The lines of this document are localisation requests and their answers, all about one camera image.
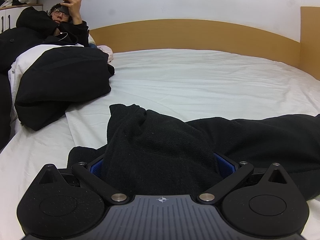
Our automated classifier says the black fleece garment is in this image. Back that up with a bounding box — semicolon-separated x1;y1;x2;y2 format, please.
68;104;319;200

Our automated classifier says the white bed sheet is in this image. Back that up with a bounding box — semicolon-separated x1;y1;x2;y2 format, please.
1;49;319;239

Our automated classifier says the black garment pile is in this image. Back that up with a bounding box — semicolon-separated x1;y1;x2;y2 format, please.
14;46;114;131

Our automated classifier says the pink white pillow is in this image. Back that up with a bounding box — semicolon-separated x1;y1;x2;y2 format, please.
88;35;114;63

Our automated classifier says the wooden headboard panel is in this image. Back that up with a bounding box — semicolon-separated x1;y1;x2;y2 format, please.
91;7;319;79

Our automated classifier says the person in black hoodie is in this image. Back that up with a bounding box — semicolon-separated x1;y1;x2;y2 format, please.
1;3;89;148

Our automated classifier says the dark smartphone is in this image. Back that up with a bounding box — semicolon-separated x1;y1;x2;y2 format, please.
60;0;81;16

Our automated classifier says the white cabinet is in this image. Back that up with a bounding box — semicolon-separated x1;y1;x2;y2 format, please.
0;4;43;33

